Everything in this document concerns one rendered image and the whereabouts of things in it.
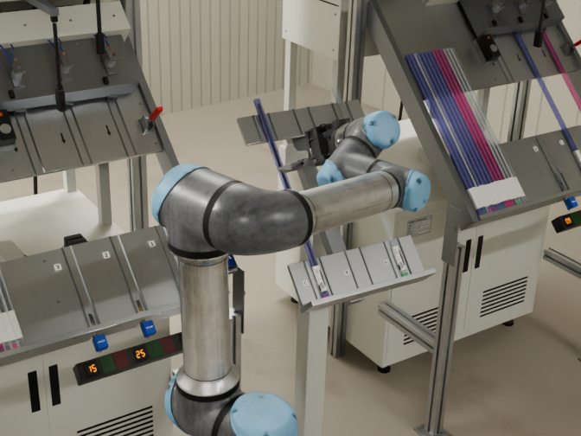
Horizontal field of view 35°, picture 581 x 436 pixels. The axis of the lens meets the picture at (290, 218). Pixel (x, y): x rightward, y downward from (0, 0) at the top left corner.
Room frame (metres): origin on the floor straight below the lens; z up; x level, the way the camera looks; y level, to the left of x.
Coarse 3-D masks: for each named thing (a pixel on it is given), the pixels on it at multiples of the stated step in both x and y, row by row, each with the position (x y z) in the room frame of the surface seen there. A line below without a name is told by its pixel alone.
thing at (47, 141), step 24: (120, 96) 2.10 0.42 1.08; (24, 120) 1.96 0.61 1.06; (48, 120) 1.98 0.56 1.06; (72, 120) 2.00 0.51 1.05; (96, 120) 2.03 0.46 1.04; (120, 120) 2.05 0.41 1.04; (24, 144) 1.91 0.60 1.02; (48, 144) 1.93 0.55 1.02; (72, 144) 1.96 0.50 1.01; (96, 144) 1.98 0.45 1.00; (120, 144) 2.00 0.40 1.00; (144, 144) 2.03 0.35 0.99; (0, 168) 1.84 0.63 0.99; (24, 168) 1.87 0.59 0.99; (48, 168) 1.89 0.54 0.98; (72, 168) 1.91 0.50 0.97
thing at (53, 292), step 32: (32, 256) 1.72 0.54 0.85; (64, 256) 1.74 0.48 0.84; (96, 256) 1.77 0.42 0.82; (128, 256) 1.80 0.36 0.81; (160, 256) 1.83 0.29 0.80; (32, 288) 1.66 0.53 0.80; (64, 288) 1.69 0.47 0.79; (96, 288) 1.71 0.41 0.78; (128, 288) 1.74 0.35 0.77; (160, 288) 1.77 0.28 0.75; (32, 320) 1.61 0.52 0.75; (64, 320) 1.64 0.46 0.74; (96, 320) 1.66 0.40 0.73
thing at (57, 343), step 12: (144, 312) 1.69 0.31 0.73; (156, 312) 1.70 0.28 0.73; (168, 312) 1.74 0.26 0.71; (180, 312) 1.78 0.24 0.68; (108, 324) 1.64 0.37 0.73; (120, 324) 1.66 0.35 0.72; (132, 324) 1.70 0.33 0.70; (60, 336) 1.59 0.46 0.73; (72, 336) 1.60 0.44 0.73; (84, 336) 1.62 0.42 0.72; (24, 348) 1.54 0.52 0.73; (36, 348) 1.55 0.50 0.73; (48, 348) 1.59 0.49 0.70; (60, 348) 1.62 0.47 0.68; (0, 360) 1.52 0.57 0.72; (12, 360) 1.56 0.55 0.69
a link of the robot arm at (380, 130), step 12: (360, 120) 1.74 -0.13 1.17; (372, 120) 1.70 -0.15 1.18; (384, 120) 1.71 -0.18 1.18; (396, 120) 1.72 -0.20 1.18; (348, 132) 1.73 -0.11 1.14; (360, 132) 1.70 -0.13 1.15; (372, 132) 1.68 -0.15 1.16; (384, 132) 1.69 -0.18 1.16; (396, 132) 1.70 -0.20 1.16; (372, 144) 1.69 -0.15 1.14; (384, 144) 1.68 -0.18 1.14
